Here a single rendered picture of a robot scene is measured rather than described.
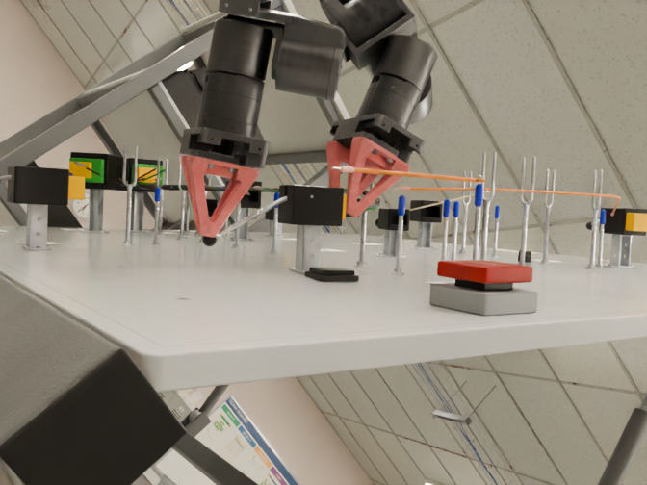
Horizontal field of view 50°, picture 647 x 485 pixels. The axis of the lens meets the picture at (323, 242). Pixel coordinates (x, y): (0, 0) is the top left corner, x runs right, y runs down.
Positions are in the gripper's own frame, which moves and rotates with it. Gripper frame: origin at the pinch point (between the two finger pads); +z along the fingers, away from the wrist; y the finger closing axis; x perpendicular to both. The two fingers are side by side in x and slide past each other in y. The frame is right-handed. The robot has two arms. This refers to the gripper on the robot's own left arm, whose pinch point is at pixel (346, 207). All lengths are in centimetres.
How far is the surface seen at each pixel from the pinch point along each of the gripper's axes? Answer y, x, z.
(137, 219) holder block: 77, 3, 6
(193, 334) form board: -30.2, 20.7, 16.6
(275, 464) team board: 722, -417, 171
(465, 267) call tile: -25.8, 2.4, 5.4
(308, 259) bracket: -0.9, 2.1, 6.9
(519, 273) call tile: -27.5, -1.0, 4.3
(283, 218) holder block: 0.5, 5.9, 4.1
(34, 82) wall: 770, 23, -129
